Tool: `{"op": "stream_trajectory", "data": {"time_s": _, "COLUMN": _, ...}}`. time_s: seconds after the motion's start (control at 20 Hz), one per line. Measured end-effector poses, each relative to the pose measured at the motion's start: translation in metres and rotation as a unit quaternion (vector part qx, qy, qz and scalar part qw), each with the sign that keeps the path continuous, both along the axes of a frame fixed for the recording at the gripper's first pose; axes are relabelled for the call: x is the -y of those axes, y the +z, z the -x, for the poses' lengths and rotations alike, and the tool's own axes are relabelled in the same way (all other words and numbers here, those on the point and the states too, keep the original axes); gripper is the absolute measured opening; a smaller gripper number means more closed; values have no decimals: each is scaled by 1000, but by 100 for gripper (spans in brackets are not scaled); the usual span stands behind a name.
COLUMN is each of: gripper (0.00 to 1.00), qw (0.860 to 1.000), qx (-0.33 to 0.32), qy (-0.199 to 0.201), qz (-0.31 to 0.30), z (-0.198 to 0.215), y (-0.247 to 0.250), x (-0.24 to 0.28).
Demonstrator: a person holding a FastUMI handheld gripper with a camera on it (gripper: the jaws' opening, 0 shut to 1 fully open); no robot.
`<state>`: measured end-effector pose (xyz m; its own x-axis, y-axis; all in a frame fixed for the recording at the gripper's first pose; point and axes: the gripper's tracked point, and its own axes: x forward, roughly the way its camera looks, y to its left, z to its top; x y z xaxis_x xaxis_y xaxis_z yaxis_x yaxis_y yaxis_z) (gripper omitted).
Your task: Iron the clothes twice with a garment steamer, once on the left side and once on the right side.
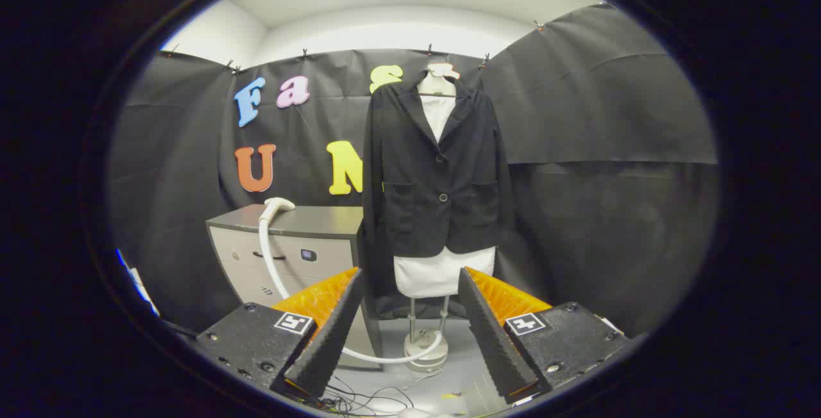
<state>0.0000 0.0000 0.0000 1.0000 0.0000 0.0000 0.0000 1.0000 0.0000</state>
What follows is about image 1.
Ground white mannequin torso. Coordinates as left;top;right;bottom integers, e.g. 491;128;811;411
393;62;496;299

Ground black jacket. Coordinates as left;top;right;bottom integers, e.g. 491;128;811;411
362;72;514;298

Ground black backdrop cloth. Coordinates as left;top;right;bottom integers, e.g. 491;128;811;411
106;3;719;342

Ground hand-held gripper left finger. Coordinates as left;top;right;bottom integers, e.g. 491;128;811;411
196;267;365;406

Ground black floor cables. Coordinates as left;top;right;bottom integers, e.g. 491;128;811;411
321;373;418;416

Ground grey drawer cabinet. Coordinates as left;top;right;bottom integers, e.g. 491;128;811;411
205;205;385;371

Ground blue and white strip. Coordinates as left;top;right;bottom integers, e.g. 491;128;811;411
115;248;161;316

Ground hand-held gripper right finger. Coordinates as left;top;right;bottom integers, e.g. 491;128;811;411
457;267;632;405

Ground metal mannequin stand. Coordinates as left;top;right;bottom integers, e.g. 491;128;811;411
403;296;450;372

